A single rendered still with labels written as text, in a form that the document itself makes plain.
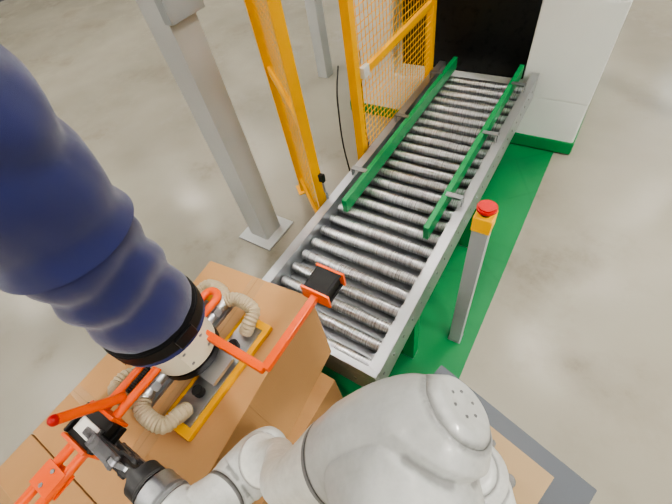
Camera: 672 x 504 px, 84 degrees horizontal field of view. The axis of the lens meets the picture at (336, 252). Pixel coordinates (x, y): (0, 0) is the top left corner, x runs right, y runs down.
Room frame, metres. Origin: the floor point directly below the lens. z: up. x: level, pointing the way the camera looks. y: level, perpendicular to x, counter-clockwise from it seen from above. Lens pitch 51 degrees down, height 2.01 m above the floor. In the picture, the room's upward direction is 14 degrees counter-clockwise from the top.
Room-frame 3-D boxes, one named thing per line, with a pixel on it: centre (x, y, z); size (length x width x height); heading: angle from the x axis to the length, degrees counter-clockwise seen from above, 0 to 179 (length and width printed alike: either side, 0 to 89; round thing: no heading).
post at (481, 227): (0.82, -0.54, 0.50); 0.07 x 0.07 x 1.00; 48
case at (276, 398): (0.48, 0.44, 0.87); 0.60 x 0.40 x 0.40; 143
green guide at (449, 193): (1.68, -1.01, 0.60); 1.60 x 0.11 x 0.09; 138
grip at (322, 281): (0.55, 0.05, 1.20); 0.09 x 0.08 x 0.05; 48
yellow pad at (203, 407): (0.44, 0.38, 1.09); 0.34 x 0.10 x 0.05; 138
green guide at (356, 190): (2.04, -0.61, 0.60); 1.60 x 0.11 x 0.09; 138
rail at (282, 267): (1.81, -0.33, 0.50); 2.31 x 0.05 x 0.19; 138
